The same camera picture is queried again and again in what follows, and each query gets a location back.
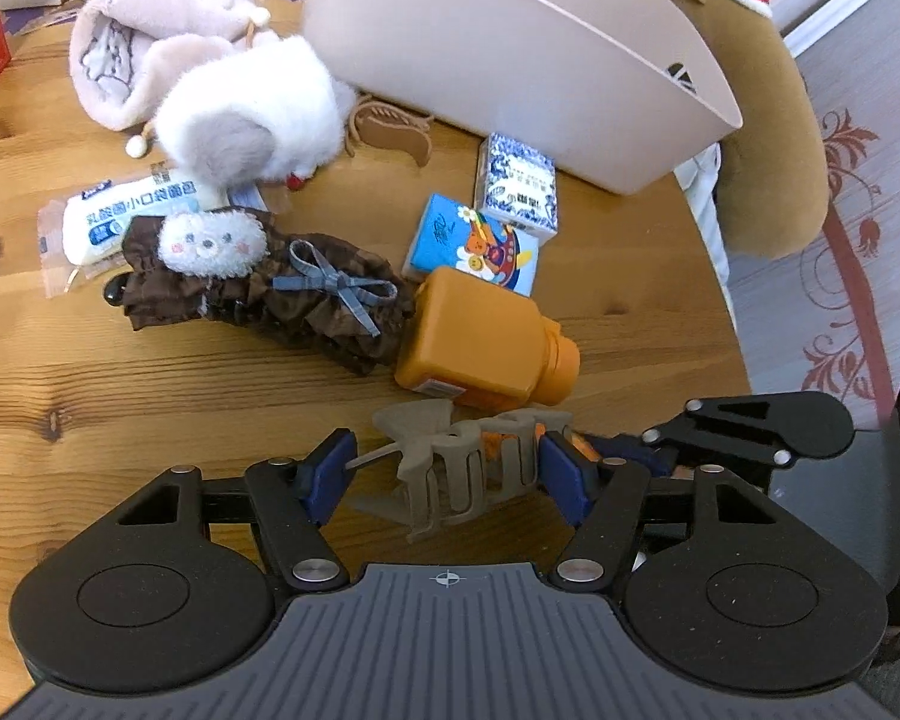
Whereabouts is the brown capybara plush toy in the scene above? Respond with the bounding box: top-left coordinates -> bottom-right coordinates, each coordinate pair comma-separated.
660,0 -> 831,261

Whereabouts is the grey hair claw clip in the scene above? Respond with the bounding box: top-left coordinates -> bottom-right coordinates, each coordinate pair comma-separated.
345,399 -> 573,545

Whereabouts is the orange plastic bottle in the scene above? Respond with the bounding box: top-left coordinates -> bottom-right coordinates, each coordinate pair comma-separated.
394,265 -> 581,410

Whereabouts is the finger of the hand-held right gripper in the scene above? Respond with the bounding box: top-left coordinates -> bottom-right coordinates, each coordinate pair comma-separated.
581,390 -> 856,476

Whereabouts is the brown hair claw clip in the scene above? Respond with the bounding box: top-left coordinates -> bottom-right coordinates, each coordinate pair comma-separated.
343,100 -> 434,167

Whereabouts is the white fluffy plush toy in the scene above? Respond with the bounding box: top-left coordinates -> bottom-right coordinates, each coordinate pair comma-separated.
152,36 -> 357,205

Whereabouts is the brown ruffled bear hair clip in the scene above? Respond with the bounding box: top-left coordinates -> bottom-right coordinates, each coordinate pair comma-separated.
103,208 -> 419,377

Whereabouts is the white bread packet blue label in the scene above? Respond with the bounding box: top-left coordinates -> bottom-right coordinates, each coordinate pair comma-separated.
36,160 -> 200,299

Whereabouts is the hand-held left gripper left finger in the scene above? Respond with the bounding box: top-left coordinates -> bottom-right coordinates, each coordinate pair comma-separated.
82,427 -> 357,590

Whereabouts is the blue white patterned tissue pack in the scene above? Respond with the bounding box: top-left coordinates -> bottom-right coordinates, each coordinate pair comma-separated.
475,133 -> 561,242

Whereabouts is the pink plush pouch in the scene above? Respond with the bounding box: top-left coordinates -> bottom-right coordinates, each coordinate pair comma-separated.
70,0 -> 272,132

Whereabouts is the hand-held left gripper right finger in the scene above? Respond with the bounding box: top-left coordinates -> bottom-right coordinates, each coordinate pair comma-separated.
538,427 -> 803,590

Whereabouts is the round wooden desktop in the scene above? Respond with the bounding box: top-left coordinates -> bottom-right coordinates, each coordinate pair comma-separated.
0,0 -> 755,698

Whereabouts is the blue cartoon tissue pack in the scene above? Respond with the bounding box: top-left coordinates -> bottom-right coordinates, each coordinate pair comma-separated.
403,193 -> 541,298

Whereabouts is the beige plastic storage bin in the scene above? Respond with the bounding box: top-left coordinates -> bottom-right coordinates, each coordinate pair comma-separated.
304,0 -> 743,196

